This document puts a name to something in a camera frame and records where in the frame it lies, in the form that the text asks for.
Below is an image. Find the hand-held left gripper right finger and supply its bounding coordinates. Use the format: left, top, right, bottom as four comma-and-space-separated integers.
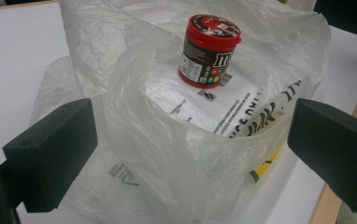
287, 97, 357, 214

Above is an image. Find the white table sheet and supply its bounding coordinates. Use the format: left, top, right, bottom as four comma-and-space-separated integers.
0, 2, 357, 224

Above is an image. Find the translucent smiley plastic bag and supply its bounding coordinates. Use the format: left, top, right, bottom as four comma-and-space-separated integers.
30, 0, 332, 224

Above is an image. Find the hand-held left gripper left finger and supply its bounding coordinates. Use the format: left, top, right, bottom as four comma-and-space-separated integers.
2, 97, 99, 214

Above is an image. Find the red lidded candy jar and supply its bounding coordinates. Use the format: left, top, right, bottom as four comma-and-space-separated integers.
178, 13, 243, 90

